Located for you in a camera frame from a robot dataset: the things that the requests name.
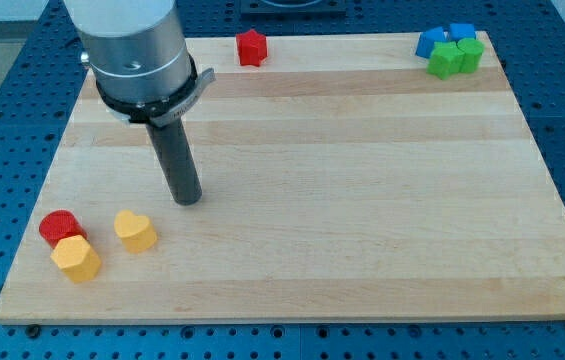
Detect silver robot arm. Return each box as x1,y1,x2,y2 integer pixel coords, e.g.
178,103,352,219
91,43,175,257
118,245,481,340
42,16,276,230
64,0,215,128

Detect blue triangle block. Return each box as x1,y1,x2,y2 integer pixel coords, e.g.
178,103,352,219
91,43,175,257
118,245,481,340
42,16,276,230
415,26,447,59

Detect blue cube block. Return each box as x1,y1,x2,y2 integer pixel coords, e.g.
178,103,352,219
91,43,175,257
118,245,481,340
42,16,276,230
448,23,476,42

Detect wooden board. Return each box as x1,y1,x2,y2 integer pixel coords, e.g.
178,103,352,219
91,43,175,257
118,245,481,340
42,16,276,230
0,33,565,325

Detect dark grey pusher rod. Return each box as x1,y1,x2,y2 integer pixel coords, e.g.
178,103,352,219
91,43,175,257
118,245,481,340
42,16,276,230
146,118,202,206

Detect red star block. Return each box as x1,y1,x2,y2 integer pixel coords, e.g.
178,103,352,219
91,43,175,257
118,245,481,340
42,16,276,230
235,29,268,67

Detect yellow heart block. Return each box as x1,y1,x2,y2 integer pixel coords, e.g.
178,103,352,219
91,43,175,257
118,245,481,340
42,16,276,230
113,210,158,254

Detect green star block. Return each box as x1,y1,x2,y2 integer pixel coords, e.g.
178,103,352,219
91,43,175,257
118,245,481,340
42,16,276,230
426,42,465,80

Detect yellow hexagon block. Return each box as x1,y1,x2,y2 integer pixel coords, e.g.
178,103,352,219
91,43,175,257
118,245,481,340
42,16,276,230
50,235,102,283

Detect green cylinder block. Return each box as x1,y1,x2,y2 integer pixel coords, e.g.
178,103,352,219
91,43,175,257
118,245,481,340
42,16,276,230
457,38,485,73

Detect red cylinder block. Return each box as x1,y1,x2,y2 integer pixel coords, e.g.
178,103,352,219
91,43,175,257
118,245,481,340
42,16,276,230
38,209,88,249

